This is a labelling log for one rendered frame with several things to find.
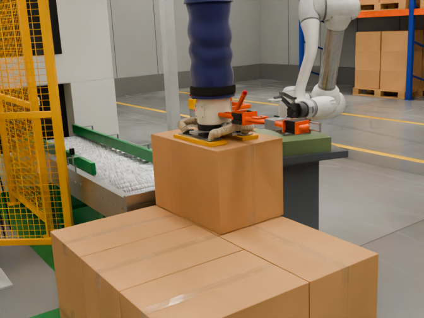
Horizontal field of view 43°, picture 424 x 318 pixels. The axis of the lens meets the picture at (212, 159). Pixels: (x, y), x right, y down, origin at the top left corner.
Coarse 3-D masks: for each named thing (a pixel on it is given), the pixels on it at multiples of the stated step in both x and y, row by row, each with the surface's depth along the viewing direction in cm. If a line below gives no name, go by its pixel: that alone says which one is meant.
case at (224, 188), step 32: (192, 128) 299; (160, 160) 285; (192, 160) 259; (224, 160) 245; (256, 160) 256; (160, 192) 292; (192, 192) 265; (224, 192) 248; (256, 192) 260; (224, 224) 251
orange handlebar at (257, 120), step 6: (234, 102) 295; (234, 108) 279; (240, 108) 281; (246, 108) 283; (222, 114) 257; (228, 114) 253; (246, 120) 242; (252, 120) 238; (258, 120) 235; (276, 126) 226; (300, 126) 214; (306, 126) 214
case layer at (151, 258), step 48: (96, 240) 252; (144, 240) 249; (192, 240) 247; (240, 240) 244; (288, 240) 242; (336, 240) 239; (96, 288) 223; (144, 288) 203; (192, 288) 202; (240, 288) 200; (288, 288) 198; (336, 288) 212
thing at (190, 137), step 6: (186, 132) 275; (204, 132) 259; (180, 138) 271; (186, 138) 266; (192, 138) 262; (198, 138) 259; (204, 138) 258; (216, 138) 257; (204, 144) 253; (210, 144) 249; (216, 144) 251; (222, 144) 253
